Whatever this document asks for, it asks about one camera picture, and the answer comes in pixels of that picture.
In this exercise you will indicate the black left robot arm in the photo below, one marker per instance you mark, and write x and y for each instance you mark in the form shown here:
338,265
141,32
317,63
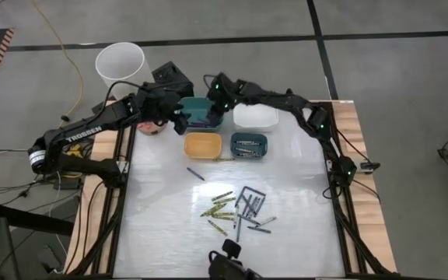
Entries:
84,134

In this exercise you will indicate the black mesh box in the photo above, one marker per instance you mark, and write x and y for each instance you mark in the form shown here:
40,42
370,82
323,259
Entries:
169,75

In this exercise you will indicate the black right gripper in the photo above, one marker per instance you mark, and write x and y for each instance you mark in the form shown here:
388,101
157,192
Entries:
224,93

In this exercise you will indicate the blue-grey plastic bin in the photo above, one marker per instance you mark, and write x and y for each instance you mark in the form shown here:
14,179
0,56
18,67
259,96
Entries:
249,135

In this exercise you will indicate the white plastic bin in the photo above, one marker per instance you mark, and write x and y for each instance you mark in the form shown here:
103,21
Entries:
255,118

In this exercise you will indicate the teal plastic bin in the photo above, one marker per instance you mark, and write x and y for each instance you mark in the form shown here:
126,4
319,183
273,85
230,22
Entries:
197,110

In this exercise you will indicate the white shade wooden base lamp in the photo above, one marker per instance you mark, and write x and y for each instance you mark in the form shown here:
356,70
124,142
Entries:
123,62

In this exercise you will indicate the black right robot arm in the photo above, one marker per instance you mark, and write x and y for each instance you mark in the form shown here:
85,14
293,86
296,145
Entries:
286,101

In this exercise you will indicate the purple crayon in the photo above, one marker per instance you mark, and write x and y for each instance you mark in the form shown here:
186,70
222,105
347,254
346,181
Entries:
197,123
204,127

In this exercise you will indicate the dark blue crayon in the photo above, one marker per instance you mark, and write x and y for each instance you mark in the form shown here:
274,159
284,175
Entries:
195,173

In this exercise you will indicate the yellow-orange plastic bin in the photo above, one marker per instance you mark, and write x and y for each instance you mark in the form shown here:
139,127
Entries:
202,145

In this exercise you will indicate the black aluminium table frame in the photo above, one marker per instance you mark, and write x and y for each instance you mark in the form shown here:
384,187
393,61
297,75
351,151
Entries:
120,218

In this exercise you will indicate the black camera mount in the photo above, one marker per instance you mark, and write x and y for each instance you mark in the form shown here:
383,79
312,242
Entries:
228,264

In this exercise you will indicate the yellow and black power box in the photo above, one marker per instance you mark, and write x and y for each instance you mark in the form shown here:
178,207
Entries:
70,151

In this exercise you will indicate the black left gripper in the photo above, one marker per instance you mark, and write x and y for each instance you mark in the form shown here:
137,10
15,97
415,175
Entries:
158,103

